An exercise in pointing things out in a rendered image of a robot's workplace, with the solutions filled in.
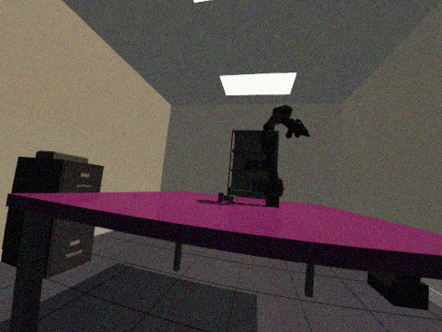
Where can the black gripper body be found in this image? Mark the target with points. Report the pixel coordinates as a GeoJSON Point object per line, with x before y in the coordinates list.
{"type": "Point", "coordinates": [294, 125]}

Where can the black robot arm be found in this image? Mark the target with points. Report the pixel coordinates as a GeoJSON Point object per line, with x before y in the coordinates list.
{"type": "Point", "coordinates": [280, 115]}

